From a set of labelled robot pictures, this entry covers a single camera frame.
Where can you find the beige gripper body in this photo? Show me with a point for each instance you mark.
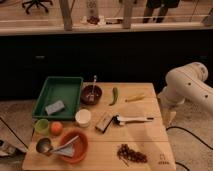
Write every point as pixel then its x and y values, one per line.
pixel 168 114

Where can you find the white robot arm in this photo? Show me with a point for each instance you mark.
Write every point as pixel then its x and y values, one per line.
pixel 185 82

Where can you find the white paper cup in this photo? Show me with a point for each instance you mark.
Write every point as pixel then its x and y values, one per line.
pixel 83 117

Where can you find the small green cup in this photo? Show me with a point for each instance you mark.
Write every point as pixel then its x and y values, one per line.
pixel 42 126

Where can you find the wooden table board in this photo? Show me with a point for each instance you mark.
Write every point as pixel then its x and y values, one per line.
pixel 149 138

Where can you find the green chili pepper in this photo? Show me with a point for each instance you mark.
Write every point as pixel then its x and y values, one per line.
pixel 115 96

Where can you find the black silver eraser block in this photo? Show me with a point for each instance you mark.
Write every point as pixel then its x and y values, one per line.
pixel 104 122

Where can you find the metal whisk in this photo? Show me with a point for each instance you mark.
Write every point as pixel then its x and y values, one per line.
pixel 91 96

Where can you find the dark brown bowl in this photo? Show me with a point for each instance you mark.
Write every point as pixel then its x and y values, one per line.
pixel 86 92

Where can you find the orange bowl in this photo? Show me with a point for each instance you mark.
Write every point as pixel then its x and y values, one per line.
pixel 80 146

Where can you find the grey spatula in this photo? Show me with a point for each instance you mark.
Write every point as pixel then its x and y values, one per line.
pixel 67 149

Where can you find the person legs background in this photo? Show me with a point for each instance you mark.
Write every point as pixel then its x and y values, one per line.
pixel 163 5

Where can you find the green plastic tray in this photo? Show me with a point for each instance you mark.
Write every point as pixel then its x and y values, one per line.
pixel 55 88

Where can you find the blue grey sponge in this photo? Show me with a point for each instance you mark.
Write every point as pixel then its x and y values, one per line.
pixel 54 107

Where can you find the orange fruit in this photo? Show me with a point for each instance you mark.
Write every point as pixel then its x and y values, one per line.
pixel 56 128

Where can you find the metal ladle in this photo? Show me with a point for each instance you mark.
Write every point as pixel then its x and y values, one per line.
pixel 44 146

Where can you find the office chair base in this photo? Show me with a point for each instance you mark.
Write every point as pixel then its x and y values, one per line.
pixel 28 4

